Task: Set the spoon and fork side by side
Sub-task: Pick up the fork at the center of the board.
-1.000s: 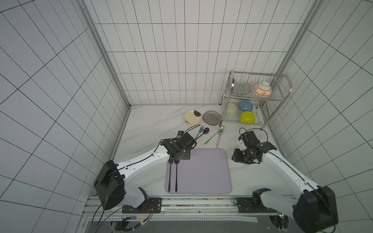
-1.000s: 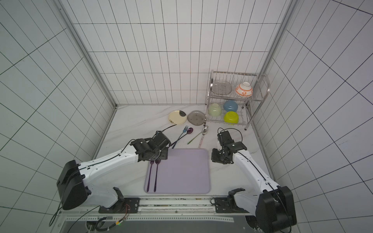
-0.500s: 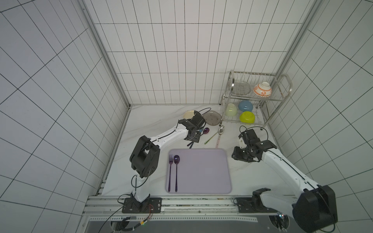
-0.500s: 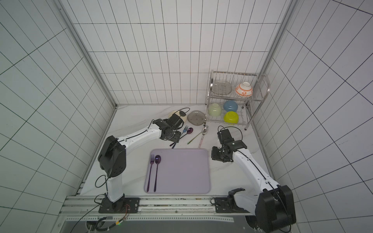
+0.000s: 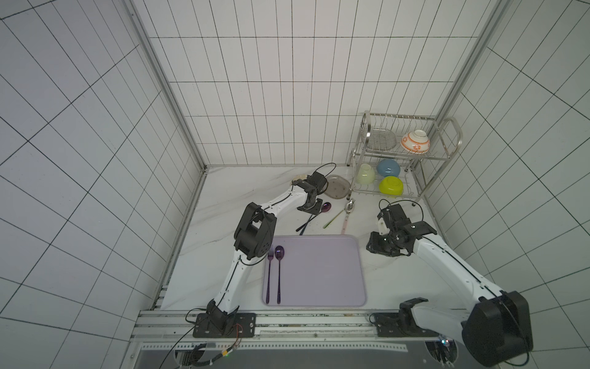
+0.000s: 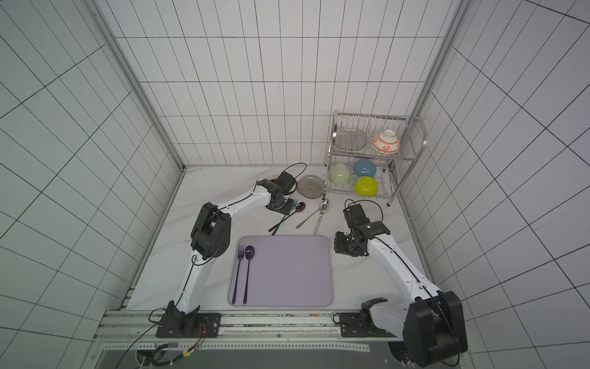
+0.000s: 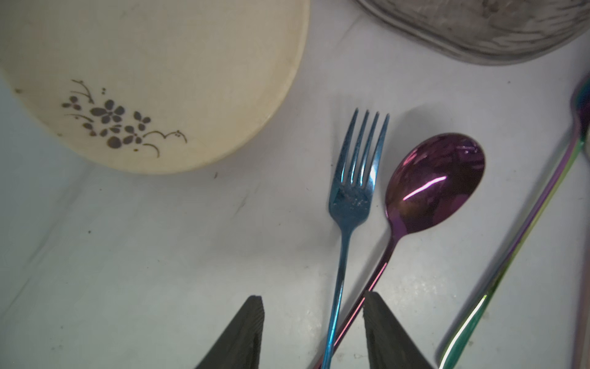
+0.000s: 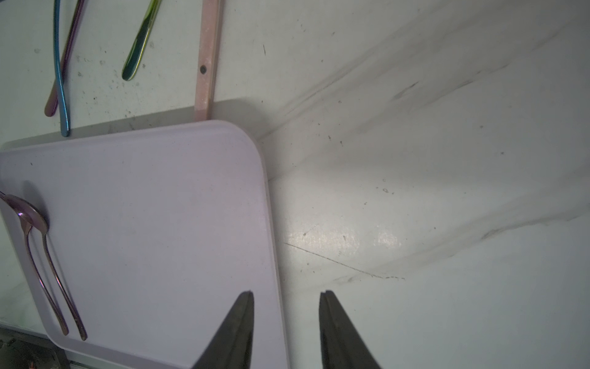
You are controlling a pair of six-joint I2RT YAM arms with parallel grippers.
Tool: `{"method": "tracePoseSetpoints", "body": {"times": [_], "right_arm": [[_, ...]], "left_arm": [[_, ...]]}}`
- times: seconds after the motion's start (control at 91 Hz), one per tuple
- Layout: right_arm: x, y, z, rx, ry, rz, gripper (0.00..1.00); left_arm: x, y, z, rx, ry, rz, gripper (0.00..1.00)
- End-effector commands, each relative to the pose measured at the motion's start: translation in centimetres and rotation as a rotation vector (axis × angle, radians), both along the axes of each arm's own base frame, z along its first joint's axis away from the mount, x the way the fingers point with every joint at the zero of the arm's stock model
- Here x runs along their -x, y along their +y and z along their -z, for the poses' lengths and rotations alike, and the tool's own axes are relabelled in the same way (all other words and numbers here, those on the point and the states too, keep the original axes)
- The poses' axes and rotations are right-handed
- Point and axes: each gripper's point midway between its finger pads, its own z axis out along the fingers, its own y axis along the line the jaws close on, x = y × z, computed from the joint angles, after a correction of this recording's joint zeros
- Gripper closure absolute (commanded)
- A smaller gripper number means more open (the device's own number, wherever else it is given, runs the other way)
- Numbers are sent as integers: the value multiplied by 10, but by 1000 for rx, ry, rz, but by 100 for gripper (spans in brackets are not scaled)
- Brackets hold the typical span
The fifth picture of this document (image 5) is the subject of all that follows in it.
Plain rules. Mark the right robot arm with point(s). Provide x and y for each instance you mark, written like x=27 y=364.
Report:
x=493 y=325

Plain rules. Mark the lilac placemat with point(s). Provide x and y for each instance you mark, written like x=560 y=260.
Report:
x=317 y=271

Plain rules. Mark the purple fork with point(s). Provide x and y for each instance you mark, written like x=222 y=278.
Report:
x=270 y=256

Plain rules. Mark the dark purple spoon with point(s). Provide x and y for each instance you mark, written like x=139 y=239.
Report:
x=325 y=208

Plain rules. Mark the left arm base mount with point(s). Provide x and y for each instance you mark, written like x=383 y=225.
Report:
x=241 y=325

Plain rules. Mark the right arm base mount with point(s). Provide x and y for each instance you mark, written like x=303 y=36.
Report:
x=390 y=325

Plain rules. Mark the pink handled spoon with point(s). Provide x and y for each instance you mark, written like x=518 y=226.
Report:
x=348 y=210

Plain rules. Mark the blue bowl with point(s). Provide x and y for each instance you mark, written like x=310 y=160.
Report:
x=388 y=167

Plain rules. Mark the aluminium mounting rail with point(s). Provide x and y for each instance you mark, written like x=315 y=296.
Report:
x=276 y=329

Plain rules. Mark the grey plate in rack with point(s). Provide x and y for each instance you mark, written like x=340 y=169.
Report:
x=383 y=140

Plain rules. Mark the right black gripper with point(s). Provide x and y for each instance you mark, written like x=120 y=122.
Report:
x=385 y=242

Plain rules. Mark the pale green bowl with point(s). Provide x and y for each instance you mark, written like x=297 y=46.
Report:
x=366 y=174

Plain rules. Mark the white orange patterned bowl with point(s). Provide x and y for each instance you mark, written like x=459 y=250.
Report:
x=416 y=142

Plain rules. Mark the lime green bowl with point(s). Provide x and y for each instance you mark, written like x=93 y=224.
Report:
x=391 y=185

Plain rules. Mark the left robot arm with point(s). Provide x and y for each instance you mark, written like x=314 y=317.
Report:
x=253 y=238

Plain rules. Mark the blue fork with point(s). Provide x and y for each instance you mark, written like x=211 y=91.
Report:
x=302 y=227

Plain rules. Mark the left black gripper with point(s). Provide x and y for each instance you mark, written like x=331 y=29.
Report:
x=316 y=211

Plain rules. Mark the metal dish rack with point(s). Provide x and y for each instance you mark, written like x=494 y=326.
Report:
x=418 y=172

